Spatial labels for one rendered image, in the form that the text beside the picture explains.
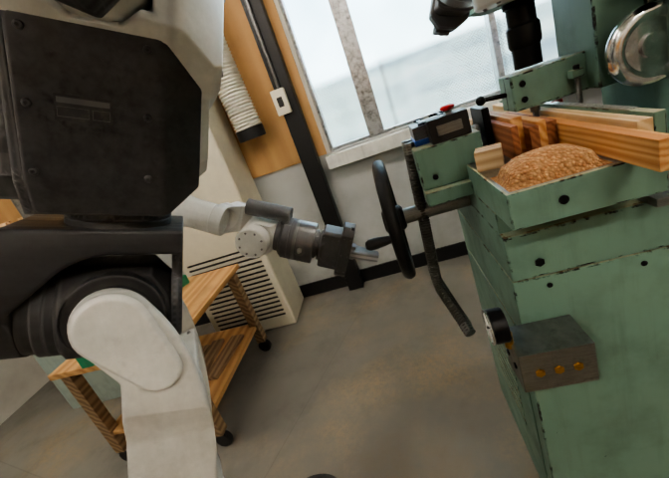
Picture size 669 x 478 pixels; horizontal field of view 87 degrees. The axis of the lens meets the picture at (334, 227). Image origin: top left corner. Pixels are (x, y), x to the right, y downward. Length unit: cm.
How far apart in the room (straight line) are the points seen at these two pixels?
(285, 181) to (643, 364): 179
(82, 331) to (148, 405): 13
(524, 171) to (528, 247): 15
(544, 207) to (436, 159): 26
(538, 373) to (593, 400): 23
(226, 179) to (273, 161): 34
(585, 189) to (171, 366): 60
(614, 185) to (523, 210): 12
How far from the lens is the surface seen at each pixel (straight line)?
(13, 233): 49
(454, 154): 78
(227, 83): 200
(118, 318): 47
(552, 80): 84
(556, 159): 61
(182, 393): 53
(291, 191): 218
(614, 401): 96
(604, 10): 84
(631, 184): 65
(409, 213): 84
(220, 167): 194
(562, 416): 95
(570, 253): 73
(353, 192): 214
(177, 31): 40
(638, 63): 79
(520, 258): 70
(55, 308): 51
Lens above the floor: 110
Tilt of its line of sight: 18 degrees down
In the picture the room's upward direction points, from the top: 20 degrees counter-clockwise
